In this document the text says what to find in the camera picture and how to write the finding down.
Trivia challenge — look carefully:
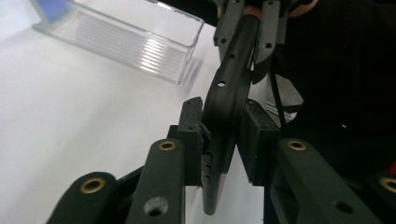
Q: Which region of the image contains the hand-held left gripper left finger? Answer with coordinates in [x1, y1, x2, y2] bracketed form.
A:
[124, 96, 206, 224]

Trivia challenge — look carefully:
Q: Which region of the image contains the right hand-held gripper cable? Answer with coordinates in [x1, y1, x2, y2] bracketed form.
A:
[268, 54, 290, 134]

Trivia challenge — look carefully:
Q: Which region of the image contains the metal floor rail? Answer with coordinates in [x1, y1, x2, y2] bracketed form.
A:
[264, 98, 298, 123]

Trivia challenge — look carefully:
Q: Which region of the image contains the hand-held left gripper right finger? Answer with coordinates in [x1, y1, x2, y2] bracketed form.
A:
[237, 99, 386, 224]

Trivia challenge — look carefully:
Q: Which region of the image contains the clear plastic tray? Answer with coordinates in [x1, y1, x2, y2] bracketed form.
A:
[32, 0, 205, 85]

